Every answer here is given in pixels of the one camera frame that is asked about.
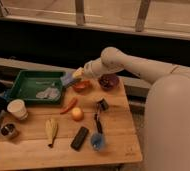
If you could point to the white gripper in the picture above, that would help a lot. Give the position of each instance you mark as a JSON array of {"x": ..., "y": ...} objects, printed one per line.
[{"x": 92, "y": 69}]

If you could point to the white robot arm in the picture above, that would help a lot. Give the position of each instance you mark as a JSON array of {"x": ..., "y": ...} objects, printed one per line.
[{"x": 167, "y": 107}]

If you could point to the red bowl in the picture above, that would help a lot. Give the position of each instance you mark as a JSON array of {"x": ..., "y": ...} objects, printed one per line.
[{"x": 81, "y": 86}]

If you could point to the dark purple bowl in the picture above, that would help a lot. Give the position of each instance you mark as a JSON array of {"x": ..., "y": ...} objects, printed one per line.
[{"x": 108, "y": 81}]

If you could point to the orange carrot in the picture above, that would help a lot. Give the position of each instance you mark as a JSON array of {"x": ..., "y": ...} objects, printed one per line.
[{"x": 70, "y": 105}]

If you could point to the small black binder clip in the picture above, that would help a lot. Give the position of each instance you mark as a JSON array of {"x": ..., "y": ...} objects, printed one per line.
[{"x": 103, "y": 104}]

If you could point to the green plastic tray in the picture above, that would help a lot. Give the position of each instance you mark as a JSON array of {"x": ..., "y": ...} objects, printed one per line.
[{"x": 29, "y": 82}]

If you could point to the yellow corn cob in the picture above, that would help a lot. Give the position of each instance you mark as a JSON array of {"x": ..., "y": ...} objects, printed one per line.
[{"x": 51, "y": 131}]

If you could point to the white paper cup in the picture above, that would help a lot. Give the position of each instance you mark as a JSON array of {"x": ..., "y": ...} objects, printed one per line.
[{"x": 18, "y": 109}]

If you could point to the black remote control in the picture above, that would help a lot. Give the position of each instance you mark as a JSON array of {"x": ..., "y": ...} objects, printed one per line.
[{"x": 79, "y": 138}]

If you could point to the small dark tin can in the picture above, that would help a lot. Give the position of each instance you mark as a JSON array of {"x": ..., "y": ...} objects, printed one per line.
[{"x": 9, "y": 131}]

